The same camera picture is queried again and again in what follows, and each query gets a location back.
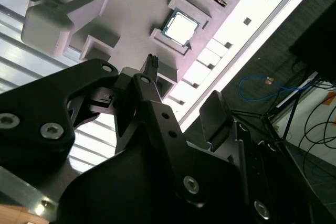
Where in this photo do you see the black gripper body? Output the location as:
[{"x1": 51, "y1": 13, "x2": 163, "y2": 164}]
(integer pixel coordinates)
[{"x1": 55, "y1": 140, "x2": 263, "y2": 224}]

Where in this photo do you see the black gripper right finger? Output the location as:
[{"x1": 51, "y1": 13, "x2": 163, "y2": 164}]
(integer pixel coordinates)
[{"x1": 198, "y1": 89, "x2": 298, "y2": 224}]

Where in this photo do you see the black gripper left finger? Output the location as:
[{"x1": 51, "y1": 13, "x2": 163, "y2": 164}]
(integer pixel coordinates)
[{"x1": 0, "y1": 53, "x2": 206, "y2": 208}]

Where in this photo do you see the silver CPU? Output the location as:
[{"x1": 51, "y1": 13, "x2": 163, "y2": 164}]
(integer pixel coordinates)
[{"x1": 160, "y1": 7, "x2": 202, "y2": 49}]

